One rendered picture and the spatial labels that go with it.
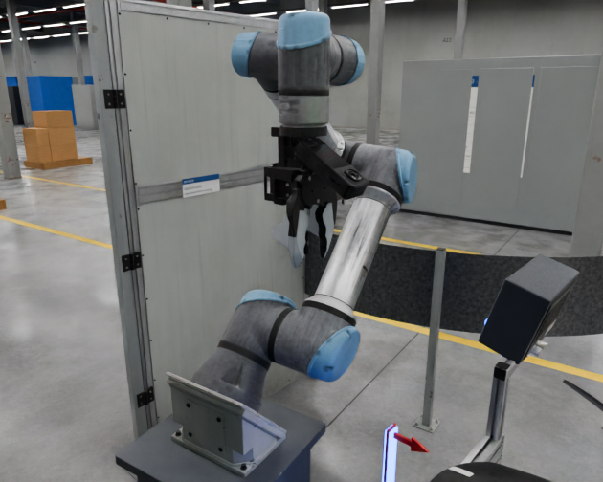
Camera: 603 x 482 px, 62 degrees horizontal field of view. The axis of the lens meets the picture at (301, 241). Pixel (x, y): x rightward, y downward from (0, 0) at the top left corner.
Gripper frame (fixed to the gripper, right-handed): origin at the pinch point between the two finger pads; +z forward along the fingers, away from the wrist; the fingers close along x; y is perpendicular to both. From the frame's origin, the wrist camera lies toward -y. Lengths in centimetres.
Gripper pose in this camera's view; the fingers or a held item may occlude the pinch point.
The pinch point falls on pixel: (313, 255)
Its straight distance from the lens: 79.2
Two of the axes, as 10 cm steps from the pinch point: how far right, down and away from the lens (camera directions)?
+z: 0.0, 9.6, 2.9
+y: -7.5, -1.9, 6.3
